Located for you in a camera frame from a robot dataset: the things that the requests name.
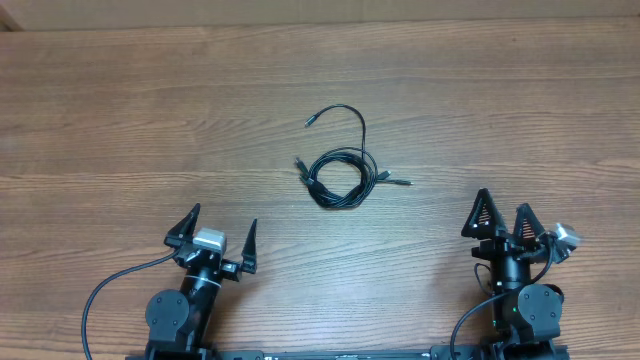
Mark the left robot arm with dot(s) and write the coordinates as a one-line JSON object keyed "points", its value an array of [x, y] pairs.
{"points": [[178, 319]]}

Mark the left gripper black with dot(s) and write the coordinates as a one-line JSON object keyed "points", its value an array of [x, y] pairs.
{"points": [[231, 270]]}

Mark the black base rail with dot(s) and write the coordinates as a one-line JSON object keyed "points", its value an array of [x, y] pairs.
{"points": [[439, 352]]}

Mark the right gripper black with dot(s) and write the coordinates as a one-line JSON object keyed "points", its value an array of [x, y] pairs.
{"points": [[491, 227]]}

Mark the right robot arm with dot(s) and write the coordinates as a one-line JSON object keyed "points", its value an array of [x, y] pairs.
{"points": [[526, 313]]}

